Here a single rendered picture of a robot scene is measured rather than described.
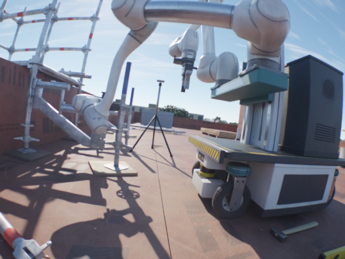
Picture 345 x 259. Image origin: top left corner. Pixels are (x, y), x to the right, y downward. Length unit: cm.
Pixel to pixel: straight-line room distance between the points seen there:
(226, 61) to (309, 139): 70
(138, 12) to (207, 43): 77
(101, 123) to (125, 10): 56
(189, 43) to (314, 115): 81
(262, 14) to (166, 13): 38
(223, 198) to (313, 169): 46
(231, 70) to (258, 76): 51
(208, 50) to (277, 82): 78
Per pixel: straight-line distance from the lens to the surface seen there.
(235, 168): 77
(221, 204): 83
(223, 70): 125
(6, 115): 161
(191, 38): 117
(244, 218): 93
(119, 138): 132
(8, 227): 64
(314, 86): 105
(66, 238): 65
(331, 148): 118
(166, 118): 722
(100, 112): 99
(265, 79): 77
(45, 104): 154
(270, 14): 65
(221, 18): 73
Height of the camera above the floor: 40
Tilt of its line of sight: 3 degrees down
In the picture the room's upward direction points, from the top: 7 degrees clockwise
